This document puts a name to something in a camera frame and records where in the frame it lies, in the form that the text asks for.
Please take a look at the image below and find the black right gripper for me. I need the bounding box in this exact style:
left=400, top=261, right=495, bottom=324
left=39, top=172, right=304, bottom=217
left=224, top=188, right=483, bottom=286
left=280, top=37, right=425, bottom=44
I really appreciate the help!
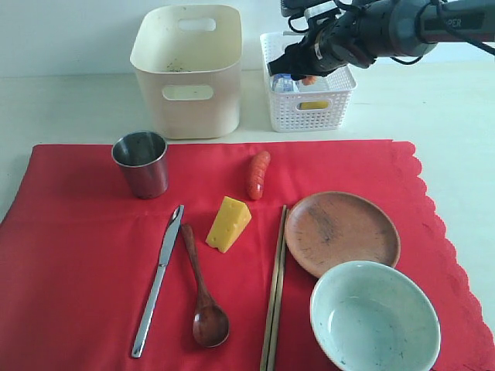
left=268, top=20, right=374, bottom=82

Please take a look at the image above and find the orange fried chicken piece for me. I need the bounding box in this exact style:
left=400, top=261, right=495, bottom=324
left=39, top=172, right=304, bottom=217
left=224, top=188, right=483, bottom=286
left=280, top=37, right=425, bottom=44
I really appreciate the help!
left=302, top=76, right=318, bottom=86

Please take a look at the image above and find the small milk carton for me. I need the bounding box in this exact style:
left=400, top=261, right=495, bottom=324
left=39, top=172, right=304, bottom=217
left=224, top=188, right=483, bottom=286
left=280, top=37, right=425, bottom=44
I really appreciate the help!
left=271, top=73, right=299, bottom=94

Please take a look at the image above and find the yellow lemon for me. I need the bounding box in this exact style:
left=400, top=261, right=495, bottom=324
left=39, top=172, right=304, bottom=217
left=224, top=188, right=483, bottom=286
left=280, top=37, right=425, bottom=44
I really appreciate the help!
left=299, top=100, right=329, bottom=111

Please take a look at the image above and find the red sausage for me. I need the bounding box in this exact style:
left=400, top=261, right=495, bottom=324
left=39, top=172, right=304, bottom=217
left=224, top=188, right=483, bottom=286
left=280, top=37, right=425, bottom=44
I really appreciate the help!
left=246, top=151, right=271, bottom=200

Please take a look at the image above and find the yellow cheese wedge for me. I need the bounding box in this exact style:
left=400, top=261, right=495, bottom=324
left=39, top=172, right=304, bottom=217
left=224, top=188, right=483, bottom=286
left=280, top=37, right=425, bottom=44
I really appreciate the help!
left=206, top=196, right=251, bottom=254

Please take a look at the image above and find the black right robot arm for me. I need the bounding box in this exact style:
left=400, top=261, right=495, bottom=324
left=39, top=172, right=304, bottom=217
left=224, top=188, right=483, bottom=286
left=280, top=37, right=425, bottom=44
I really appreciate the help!
left=291, top=1, right=494, bottom=80

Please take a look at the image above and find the white lattice plastic basket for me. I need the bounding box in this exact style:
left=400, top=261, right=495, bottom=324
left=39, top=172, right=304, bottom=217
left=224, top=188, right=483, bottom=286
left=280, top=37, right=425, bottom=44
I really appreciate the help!
left=260, top=32, right=357, bottom=132

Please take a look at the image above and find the cream plastic bin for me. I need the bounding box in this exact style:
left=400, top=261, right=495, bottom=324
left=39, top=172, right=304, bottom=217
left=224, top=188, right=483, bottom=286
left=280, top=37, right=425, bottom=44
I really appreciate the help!
left=130, top=5, right=242, bottom=140

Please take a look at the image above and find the brown wooden plate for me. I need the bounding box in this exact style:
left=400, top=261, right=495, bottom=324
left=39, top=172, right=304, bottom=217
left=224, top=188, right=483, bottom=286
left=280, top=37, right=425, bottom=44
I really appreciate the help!
left=285, top=191, right=401, bottom=278

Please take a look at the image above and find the stainless steel cup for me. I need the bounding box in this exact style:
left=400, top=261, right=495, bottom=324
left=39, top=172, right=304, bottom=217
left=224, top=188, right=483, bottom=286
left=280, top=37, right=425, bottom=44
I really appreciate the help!
left=111, top=131, right=169, bottom=199

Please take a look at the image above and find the steel table knife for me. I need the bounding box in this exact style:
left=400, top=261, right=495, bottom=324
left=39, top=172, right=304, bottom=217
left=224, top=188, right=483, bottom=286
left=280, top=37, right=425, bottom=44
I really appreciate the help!
left=131, top=205, right=185, bottom=359

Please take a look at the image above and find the pale green bowl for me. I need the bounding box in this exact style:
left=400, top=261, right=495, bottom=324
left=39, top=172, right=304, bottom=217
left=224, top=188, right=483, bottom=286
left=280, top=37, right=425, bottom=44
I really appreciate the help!
left=309, top=261, right=441, bottom=370

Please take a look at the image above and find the wooden spoon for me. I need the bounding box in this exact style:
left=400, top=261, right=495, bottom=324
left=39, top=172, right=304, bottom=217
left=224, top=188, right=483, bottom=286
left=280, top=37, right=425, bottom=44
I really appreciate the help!
left=180, top=224, right=230, bottom=348

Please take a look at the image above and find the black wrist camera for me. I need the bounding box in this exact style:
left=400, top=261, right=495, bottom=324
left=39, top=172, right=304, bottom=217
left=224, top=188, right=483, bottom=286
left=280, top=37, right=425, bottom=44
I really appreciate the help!
left=280, top=0, right=343, bottom=26

